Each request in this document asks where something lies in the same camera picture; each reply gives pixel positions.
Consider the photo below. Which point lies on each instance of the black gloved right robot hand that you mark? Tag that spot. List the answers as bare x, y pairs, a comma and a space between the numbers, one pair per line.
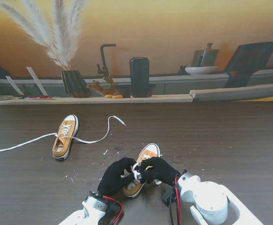
164, 171

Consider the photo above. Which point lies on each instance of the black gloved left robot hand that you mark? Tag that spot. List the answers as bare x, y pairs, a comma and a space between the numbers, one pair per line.
112, 178

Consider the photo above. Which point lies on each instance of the yellow canvas sneaker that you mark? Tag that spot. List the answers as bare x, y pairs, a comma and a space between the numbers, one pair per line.
56, 153
151, 151

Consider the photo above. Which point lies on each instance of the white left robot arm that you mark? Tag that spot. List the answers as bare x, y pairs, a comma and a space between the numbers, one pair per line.
91, 208

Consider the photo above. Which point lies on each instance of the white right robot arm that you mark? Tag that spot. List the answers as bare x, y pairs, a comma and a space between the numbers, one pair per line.
208, 199

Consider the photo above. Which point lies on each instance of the small yellow lemon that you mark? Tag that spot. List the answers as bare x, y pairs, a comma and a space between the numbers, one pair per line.
117, 96
108, 96

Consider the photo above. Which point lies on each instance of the tall black cylindrical container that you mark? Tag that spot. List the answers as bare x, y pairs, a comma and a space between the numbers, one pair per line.
139, 77

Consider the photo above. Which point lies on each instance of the dark ribbed vase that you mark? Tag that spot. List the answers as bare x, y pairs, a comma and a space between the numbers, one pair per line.
74, 83

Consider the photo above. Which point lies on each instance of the grey wooden plank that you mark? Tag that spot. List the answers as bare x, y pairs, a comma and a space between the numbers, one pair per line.
232, 92

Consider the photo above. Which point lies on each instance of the white shallow bowl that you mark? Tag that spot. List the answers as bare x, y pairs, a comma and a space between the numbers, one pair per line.
200, 70

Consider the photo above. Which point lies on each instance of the black kitchen faucet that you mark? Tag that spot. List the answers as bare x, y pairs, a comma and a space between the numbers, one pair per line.
102, 61

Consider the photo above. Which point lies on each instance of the grey metal pitcher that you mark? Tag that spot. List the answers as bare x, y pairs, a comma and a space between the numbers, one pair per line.
208, 57

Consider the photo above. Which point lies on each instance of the long white slanted strip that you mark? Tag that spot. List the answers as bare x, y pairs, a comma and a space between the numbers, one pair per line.
36, 80

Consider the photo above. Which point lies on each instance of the short white slanted strip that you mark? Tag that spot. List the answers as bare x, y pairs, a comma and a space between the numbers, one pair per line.
14, 85

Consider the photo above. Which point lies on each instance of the pale pampas grass plumes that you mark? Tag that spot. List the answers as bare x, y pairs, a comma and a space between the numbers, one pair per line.
61, 47

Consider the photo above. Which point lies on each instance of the dark tilted panel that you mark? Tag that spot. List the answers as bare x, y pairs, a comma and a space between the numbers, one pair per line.
251, 56

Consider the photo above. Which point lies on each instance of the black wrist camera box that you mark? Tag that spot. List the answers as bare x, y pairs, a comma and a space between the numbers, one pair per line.
114, 206
167, 198

